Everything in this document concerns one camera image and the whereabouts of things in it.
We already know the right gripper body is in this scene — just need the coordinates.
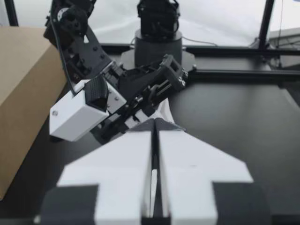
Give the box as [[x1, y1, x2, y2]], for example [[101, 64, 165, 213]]
[[93, 54, 189, 144]]

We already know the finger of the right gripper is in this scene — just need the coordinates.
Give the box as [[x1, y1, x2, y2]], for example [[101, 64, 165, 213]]
[[125, 97, 186, 132]]

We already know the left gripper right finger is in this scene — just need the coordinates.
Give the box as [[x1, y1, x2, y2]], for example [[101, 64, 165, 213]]
[[156, 118, 273, 225]]

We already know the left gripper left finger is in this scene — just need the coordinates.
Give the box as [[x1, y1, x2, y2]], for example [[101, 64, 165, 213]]
[[34, 118, 157, 225]]

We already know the cardboard box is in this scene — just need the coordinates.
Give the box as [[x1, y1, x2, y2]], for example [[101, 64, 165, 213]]
[[0, 26, 69, 200]]

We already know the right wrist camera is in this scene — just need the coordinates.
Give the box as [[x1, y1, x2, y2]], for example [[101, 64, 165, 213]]
[[49, 78, 127, 143]]

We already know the black camera cable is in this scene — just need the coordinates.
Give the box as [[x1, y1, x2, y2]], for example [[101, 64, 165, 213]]
[[48, 15, 79, 97]]

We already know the black frame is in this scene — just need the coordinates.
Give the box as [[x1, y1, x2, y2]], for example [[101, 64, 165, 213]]
[[0, 0, 300, 85]]

